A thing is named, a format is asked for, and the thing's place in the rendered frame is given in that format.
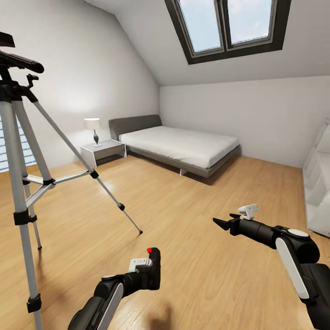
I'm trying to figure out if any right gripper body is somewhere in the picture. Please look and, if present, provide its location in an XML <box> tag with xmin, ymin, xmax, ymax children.
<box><xmin>230</xmin><ymin>218</ymin><xmax>264</xmax><ymax>242</ymax></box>

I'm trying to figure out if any digital camera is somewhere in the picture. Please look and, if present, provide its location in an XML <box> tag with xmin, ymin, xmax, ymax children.
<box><xmin>138</xmin><ymin>247</ymin><xmax>161</xmax><ymax>291</ymax></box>

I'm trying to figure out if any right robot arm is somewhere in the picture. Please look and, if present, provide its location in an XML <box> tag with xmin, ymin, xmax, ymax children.
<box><xmin>213</xmin><ymin>203</ymin><xmax>330</xmax><ymax>330</ymax></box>

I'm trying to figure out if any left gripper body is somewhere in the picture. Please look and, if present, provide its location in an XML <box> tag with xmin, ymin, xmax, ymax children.
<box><xmin>125</xmin><ymin>272</ymin><xmax>150</xmax><ymax>295</ymax></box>

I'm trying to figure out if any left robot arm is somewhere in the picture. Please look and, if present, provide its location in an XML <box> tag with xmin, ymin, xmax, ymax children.
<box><xmin>68</xmin><ymin>258</ymin><xmax>154</xmax><ymax>330</ymax></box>

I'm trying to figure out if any camera tripod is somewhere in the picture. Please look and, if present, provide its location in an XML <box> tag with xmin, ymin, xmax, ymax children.
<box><xmin>0</xmin><ymin>32</ymin><xmax>143</xmax><ymax>330</ymax></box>

